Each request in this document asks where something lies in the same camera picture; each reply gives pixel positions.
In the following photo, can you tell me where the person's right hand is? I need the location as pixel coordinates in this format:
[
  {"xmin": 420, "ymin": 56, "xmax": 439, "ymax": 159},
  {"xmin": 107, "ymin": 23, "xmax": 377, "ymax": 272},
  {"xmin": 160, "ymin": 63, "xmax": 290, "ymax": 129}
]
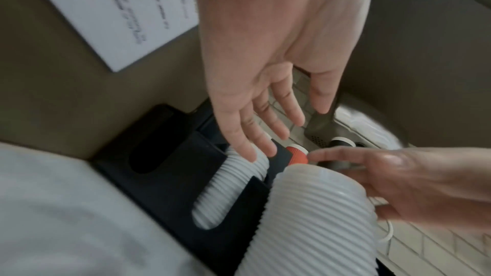
[{"xmin": 306, "ymin": 147, "xmax": 491, "ymax": 233}]

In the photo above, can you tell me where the person's left hand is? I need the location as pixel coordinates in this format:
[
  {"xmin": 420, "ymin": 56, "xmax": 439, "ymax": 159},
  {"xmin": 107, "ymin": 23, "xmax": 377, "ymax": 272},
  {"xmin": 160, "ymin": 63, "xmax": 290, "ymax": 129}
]
[{"xmin": 189, "ymin": 0, "xmax": 377, "ymax": 163}]

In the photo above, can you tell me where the stack of white lids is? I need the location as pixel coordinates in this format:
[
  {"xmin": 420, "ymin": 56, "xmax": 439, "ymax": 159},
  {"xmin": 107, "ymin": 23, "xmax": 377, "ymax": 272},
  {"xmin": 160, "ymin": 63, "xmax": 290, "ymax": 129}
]
[
  {"xmin": 233, "ymin": 164, "xmax": 379, "ymax": 276},
  {"xmin": 191, "ymin": 145, "xmax": 270, "ymax": 230}
]

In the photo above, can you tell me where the black cup and lid organizer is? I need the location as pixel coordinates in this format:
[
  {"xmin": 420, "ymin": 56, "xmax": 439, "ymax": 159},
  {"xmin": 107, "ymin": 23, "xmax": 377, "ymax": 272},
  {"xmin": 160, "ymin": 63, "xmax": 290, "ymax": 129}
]
[{"xmin": 92, "ymin": 103, "xmax": 385, "ymax": 276}]

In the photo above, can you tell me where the stack of black paper cups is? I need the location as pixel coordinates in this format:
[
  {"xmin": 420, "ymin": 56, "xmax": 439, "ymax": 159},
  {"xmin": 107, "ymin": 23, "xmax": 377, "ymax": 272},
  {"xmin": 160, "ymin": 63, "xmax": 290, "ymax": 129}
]
[{"xmin": 330, "ymin": 136, "xmax": 356, "ymax": 148}]

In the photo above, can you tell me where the stack of red paper cups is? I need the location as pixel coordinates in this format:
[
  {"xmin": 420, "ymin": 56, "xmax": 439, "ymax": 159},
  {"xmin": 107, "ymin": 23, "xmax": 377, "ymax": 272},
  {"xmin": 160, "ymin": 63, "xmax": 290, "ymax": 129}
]
[{"xmin": 285, "ymin": 145, "xmax": 309, "ymax": 167}]

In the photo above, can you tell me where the microwave safety poster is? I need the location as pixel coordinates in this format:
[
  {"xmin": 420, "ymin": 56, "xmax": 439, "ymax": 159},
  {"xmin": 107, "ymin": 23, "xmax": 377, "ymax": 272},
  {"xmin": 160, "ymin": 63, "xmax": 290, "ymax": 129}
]
[{"xmin": 18, "ymin": 0, "xmax": 200, "ymax": 73}]

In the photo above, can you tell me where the white power cable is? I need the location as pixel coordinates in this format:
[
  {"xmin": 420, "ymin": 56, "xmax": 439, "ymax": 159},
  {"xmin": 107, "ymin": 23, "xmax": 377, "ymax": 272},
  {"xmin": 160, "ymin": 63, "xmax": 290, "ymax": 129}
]
[{"xmin": 375, "ymin": 197, "xmax": 395, "ymax": 244}]

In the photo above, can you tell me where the steel wall dispenser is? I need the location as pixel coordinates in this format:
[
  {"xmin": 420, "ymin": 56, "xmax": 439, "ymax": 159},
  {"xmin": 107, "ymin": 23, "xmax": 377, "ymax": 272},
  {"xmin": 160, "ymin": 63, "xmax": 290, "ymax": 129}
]
[{"xmin": 305, "ymin": 99, "xmax": 404, "ymax": 151}]

